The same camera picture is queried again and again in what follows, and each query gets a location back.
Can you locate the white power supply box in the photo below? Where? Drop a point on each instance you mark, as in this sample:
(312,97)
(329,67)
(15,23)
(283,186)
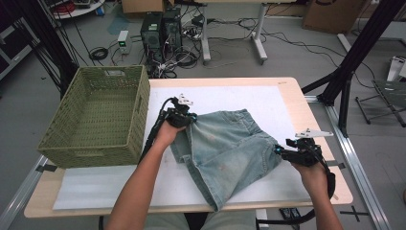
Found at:
(124,41)

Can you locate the person's left hand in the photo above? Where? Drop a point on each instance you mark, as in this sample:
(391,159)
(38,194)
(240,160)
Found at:
(167,134)

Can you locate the person's right hand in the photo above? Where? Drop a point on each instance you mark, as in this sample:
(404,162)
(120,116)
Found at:
(314,180)

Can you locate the black computer tower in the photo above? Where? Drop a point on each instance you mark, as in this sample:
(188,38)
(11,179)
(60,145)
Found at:
(172,30)
(151,32)

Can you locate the white foam mat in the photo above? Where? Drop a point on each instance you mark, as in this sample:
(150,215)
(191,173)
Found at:
(95,188)

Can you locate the person's right leg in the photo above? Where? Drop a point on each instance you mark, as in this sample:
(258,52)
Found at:
(231,222)

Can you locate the person's leg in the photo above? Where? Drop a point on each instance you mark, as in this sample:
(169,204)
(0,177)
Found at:
(231,222)
(166,222)

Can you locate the large cardboard box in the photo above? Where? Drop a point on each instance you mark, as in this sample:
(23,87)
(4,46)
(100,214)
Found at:
(332,17)

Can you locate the green woven basket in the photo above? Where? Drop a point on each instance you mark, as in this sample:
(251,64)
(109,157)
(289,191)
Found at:
(95,127)

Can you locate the grey tape strip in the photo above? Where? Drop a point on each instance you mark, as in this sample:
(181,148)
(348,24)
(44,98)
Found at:
(336,165)
(46,168)

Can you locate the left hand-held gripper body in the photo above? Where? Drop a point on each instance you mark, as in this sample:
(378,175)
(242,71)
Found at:
(177,116)

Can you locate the dark shelf unit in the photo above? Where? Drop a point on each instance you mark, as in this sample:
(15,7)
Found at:
(12,44)

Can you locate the black folding stand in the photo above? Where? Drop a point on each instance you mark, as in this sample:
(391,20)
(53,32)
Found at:
(391,92)

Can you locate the white plastic object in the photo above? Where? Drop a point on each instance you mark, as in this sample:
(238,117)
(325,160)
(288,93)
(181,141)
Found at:
(395,68)

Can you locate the small cardboard box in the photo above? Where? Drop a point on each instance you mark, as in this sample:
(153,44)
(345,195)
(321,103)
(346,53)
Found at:
(143,5)

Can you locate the thin wooden stick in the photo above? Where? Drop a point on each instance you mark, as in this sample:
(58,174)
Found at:
(335,196)

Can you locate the round white table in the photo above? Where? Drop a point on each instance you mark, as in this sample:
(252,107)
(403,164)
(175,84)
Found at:
(79,9)

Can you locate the white desk frame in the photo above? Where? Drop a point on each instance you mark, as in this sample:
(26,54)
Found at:
(259,44)

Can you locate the aluminium rail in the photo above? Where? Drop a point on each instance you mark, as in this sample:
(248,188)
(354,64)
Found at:
(354,166)
(19,198)

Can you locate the light blue denim skirt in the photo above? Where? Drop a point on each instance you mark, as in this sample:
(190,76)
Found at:
(223,150)

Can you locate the person's left leg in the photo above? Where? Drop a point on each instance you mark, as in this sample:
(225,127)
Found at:
(166,222)

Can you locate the black metal stand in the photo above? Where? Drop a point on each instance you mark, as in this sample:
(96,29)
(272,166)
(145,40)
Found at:
(52,48)
(360,48)

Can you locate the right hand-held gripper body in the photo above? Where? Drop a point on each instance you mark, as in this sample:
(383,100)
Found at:
(306,156)

